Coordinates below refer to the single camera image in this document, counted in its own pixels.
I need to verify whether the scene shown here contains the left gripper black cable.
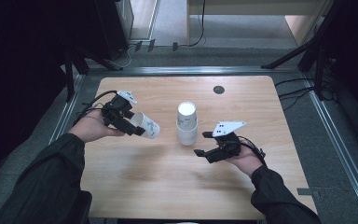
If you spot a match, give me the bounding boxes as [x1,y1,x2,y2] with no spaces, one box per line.
[73,90,119,126]

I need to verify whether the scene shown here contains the grey tape strip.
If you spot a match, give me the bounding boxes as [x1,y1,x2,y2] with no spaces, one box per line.
[296,187,322,197]

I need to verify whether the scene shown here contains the person's right hand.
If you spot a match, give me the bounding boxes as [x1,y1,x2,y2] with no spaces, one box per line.
[226,145,266,179]

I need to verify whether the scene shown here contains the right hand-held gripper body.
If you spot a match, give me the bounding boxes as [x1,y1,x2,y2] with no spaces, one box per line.
[206,120,248,164]

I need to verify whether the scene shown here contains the light wooden desk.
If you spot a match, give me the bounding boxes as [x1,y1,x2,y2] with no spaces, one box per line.
[186,0,328,47]

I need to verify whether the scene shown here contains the black floor cables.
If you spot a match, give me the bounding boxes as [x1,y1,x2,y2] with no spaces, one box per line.
[274,77,316,112]

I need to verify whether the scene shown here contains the black tripod stand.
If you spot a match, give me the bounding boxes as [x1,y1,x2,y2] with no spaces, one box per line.
[260,0,337,101]

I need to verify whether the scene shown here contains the single green-print paper cup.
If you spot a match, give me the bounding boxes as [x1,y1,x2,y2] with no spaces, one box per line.
[130,111,161,140]

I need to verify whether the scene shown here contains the black cabinet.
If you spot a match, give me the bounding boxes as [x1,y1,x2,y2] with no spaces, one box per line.
[93,0,135,62]

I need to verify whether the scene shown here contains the black stand leg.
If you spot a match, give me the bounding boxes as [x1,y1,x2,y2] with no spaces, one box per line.
[62,49,90,103]

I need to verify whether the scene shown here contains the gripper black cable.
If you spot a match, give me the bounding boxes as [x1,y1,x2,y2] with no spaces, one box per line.
[238,135,267,166]
[73,90,119,126]

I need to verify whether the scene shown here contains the metal floor frame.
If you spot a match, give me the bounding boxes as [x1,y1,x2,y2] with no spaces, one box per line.
[48,65,358,224]

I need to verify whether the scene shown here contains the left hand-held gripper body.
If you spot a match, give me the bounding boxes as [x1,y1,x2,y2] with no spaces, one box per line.
[101,90,139,128]

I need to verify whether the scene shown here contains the white floor cable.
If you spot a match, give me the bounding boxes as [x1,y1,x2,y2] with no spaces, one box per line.
[115,43,139,69]

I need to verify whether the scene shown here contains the stack of white paper cups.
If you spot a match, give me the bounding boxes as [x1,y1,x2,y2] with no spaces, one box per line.
[175,101,200,147]

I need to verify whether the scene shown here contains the person's left hand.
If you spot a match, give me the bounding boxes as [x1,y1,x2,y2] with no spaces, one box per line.
[69,108,126,145]

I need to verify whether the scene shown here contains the black hanging cable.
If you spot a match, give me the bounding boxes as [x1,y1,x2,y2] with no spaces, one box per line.
[153,0,207,49]

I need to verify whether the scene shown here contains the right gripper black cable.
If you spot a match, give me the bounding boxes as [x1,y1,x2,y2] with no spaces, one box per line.
[238,135,267,166]

